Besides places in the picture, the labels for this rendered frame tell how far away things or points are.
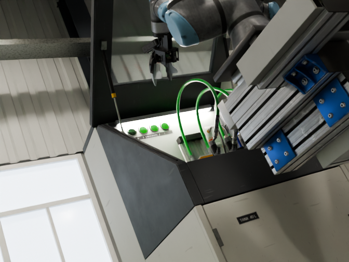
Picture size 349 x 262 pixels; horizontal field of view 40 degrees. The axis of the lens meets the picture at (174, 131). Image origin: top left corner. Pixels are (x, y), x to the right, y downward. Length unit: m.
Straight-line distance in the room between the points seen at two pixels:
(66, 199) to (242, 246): 4.65
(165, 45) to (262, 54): 0.77
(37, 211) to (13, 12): 3.18
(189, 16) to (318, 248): 0.91
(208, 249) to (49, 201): 4.65
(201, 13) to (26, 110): 5.43
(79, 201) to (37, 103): 1.53
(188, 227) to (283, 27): 0.84
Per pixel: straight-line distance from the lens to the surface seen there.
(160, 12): 1.72
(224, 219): 1.63
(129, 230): 2.20
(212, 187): 1.66
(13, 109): 6.68
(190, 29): 1.40
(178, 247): 1.79
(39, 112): 6.77
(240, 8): 1.43
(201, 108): 2.51
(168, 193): 1.75
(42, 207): 6.03
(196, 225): 1.63
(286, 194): 1.80
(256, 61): 1.16
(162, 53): 1.85
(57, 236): 5.93
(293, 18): 1.08
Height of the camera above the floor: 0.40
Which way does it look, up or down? 23 degrees up
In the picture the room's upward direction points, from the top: 24 degrees counter-clockwise
